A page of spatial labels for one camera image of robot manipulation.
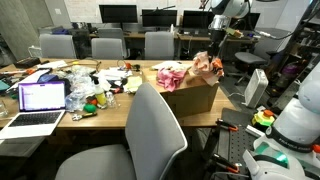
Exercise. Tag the large white paper sheet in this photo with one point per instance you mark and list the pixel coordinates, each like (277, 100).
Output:
(30, 78)

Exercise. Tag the silver laptop with lit screen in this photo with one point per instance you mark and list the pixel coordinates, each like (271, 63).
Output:
(40, 96)

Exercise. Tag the small orange ball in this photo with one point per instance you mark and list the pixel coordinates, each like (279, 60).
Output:
(128, 65)

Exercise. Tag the white space heater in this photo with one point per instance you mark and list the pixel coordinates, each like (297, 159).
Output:
(256, 88)

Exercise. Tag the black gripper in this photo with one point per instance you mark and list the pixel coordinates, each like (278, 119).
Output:
(218, 39)

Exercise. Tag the green ball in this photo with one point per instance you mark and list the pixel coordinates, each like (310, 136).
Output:
(90, 108)

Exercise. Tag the pink shirt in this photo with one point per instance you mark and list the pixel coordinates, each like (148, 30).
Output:
(170, 80)

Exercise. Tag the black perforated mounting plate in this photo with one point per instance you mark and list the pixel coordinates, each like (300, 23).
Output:
(240, 143)

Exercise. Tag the clear drinking glass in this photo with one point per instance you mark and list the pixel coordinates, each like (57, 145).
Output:
(3, 109)

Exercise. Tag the dark blue pouch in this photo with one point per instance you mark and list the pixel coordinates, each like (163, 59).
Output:
(48, 78)

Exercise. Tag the large cardboard box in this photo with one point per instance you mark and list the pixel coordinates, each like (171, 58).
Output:
(191, 98)

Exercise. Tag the grey rolling desk chair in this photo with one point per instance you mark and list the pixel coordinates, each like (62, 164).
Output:
(248, 58)

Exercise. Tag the long wooden desk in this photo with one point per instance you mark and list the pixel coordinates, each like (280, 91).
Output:
(135, 35)

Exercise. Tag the white wall whiteboard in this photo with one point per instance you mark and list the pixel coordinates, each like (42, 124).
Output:
(83, 10)

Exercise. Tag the white shirt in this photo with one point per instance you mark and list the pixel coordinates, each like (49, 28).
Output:
(168, 64)

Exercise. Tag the pile of white papers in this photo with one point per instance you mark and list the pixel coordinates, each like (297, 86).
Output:
(113, 73)

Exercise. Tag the olive yellow wrist camera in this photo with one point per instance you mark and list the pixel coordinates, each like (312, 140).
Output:
(235, 32)

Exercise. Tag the dark metal shelf rack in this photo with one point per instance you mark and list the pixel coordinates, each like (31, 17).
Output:
(303, 50)

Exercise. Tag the black flat electronic device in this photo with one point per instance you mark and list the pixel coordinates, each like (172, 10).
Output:
(26, 62)

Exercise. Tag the yellow emergency stop button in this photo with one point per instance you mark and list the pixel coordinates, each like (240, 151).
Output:
(263, 119)

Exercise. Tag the black computer monitor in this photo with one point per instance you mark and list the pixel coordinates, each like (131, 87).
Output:
(252, 21)
(196, 19)
(118, 14)
(159, 18)

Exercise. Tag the yellow spray bottle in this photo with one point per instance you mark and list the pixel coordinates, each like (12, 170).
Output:
(100, 96)

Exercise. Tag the large grey office chair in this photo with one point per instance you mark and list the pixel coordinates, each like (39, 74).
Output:
(153, 133)

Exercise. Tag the clear glass jar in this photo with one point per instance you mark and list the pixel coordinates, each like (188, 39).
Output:
(111, 100)

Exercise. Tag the pale yellow cloth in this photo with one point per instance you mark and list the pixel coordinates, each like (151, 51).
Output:
(133, 83)

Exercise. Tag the peach shirt with orange print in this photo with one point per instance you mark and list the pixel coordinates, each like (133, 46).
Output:
(205, 68)

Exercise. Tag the purple bottle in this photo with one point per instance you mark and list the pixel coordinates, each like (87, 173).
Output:
(289, 70)

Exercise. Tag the clear plastic bags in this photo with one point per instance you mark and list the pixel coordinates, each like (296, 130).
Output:
(78, 90)

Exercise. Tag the grey conference chair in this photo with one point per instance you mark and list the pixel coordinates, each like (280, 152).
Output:
(106, 49)
(111, 32)
(159, 46)
(56, 46)

